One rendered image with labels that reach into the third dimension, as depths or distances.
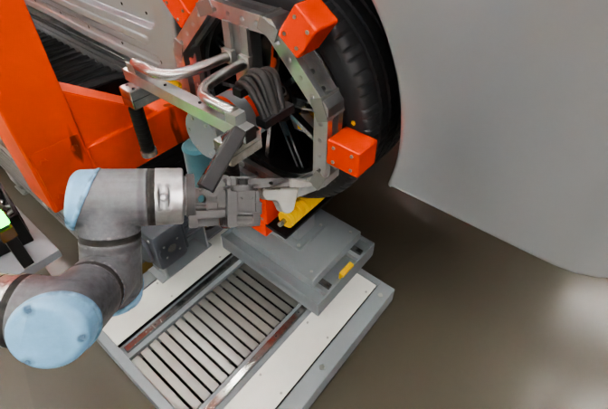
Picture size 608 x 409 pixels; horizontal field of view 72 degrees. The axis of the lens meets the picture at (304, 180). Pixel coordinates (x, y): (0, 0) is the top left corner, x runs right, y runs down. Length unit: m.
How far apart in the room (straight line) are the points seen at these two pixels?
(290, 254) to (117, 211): 0.99
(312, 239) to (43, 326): 1.17
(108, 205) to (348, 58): 0.57
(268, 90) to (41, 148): 0.73
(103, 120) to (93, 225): 0.80
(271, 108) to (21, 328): 0.56
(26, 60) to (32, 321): 0.82
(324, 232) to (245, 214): 0.98
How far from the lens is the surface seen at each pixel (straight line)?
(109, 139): 1.46
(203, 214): 0.69
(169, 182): 0.67
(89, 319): 0.59
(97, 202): 0.67
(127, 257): 0.70
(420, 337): 1.70
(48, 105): 1.34
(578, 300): 2.03
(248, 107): 1.06
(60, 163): 1.41
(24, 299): 0.61
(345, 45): 0.95
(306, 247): 1.59
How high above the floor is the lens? 1.44
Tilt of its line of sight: 41 degrees down
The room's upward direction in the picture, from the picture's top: straight up
